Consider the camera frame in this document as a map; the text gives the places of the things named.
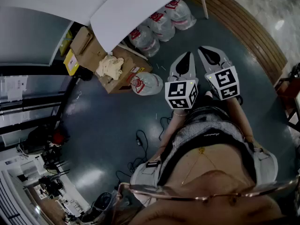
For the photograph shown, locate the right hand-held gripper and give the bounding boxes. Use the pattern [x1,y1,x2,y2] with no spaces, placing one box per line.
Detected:
[198,45,240,101]

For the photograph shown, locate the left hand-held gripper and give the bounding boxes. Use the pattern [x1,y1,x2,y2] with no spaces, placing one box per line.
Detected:
[165,52,199,110]

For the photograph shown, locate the flat cardboard box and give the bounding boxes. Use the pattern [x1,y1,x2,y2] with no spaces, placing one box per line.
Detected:
[95,47,153,95]

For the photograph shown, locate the wooden slatted platform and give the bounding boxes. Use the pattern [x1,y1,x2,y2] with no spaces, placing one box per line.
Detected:
[187,0,288,87]

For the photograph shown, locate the black power adapter cable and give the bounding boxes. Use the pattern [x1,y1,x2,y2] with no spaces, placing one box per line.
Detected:
[135,129,149,166]

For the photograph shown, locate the wooden table leg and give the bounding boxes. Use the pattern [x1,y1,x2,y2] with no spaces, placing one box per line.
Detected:
[197,0,209,20]

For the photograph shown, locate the grey round bin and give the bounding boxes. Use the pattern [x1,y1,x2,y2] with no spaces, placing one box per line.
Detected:
[81,192,113,223]

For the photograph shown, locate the white table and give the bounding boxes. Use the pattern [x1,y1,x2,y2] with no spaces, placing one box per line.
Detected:
[90,0,203,54]

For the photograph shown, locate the cream crumpled cloth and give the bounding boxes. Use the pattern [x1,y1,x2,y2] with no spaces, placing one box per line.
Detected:
[96,54,125,81]

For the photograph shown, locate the black floor cable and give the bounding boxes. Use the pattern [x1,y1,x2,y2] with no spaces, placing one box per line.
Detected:
[158,117,173,141]

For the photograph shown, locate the person's right forearm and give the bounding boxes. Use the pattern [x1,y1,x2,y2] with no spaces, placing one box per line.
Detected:
[226,95,255,143]

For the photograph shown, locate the grey shoulder strap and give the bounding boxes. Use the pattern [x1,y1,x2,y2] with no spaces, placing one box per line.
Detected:
[253,146,279,188]
[130,159,163,188]

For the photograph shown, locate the gold necklace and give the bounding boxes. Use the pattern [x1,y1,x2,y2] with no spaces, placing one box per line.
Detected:
[181,147,223,185]

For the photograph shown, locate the person's left forearm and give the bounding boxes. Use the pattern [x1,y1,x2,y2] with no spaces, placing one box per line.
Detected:
[159,108,190,151]

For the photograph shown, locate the striped grey and black top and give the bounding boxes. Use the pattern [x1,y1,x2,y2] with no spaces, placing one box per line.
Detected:
[159,105,257,185]

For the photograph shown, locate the yellow bin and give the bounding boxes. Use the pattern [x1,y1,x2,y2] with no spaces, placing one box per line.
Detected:
[63,48,80,76]

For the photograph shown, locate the paper notice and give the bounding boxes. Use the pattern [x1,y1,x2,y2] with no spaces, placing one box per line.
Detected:
[4,75,28,101]

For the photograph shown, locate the thin-framed eyeglasses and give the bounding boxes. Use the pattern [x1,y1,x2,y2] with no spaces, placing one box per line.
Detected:
[116,174,300,205]

